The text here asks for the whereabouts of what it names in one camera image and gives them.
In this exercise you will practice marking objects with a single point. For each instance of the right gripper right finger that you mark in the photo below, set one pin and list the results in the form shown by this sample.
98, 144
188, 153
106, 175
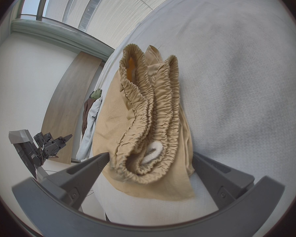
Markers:
224, 181

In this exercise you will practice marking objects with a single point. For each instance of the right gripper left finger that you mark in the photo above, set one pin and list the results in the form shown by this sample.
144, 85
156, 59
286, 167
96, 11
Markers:
71, 181

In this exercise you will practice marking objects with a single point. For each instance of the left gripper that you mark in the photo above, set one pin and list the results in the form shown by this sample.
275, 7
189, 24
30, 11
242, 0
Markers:
56, 146

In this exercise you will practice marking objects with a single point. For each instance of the tan shorts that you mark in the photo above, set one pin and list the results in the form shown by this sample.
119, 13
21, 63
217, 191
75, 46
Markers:
150, 107

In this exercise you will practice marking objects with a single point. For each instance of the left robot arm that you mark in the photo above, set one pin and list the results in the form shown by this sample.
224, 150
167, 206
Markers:
19, 136

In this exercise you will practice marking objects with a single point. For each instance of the bed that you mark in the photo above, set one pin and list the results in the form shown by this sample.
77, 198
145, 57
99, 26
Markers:
236, 83

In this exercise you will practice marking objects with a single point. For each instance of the pale blue garment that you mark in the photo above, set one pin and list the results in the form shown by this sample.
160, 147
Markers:
88, 137

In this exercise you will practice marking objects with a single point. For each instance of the brown garment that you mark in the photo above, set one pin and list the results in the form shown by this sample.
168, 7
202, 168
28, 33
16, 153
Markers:
86, 112

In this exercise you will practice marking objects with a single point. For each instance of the green garment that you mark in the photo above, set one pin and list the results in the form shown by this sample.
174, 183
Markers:
98, 94

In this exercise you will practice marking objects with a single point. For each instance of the grey-green curtain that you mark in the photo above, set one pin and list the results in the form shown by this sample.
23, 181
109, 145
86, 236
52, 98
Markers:
64, 37

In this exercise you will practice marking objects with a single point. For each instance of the window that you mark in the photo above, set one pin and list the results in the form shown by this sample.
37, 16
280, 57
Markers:
101, 9

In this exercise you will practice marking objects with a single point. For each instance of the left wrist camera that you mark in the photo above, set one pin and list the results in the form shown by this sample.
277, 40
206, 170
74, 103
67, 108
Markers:
47, 135

